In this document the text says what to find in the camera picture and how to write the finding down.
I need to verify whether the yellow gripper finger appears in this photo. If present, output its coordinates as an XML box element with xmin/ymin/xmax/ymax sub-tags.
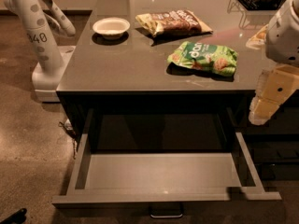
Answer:
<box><xmin>249</xmin><ymin>96</ymin><xmax>279</xmax><ymax>125</ymax></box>

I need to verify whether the green rice chip bag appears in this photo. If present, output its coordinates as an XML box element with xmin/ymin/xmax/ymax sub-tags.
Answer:
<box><xmin>167</xmin><ymin>41</ymin><xmax>237</xmax><ymax>77</ymax></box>

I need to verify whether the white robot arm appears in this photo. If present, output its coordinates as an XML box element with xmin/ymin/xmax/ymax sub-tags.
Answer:
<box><xmin>249</xmin><ymin>0</ymin><xmax>299</xmax><ymax>125</ymax></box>

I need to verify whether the brown chip bag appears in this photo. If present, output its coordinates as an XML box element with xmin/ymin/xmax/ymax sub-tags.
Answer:
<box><xmin>135</xmin><ymin>9</ymin><xmax>213</xmax><ymax>37</ymax></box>

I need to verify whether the open grey top drawer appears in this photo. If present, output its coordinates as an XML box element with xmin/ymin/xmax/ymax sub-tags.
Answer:
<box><xmin>52</xmin><ymin>109</ymin><xmax>281</xmax><ymax>211</ymax></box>

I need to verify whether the yellow snack packet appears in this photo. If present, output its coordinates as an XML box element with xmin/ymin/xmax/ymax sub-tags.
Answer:
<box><xmin>246</xmin><ymin>25</ymin><xmax>268</xmax><ymax>49</ymax></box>

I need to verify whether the grey counter cabinet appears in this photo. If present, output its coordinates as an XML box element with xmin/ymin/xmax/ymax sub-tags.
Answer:
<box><xmin>58</xmin><ymin>0</ymin><xmax>299</xmax><ymax>180</ymax></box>

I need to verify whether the white paper bowl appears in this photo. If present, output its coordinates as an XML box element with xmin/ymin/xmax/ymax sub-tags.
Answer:
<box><xmin>93</xmin><ymin>17</ymin><xmax>130</xmax><ymax>40</ymax></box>

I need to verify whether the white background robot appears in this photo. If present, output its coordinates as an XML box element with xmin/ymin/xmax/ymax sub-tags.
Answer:
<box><xmin>4</xmin><ymin>0</ymin><xmax>76</xmax><ymax>103</ymax></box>

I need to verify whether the black object floor corner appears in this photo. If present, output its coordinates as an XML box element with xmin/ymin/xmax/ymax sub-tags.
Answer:
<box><xmin>0</xmin><ymin>208</ymin><xmax>27</xmax><ymax>224</ymax></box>

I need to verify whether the metal drawer handle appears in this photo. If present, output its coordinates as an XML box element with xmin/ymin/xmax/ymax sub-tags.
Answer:
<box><xmin>149</xmin><ymin>203</ymin><xmax>183</xmax><ymax>218</ymax></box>

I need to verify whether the cable on floor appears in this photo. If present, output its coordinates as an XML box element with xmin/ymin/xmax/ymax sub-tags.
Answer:
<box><xmin>58</xmin><ymin>119</ymin><xmax>78</xmax><ymax>160</ymax></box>

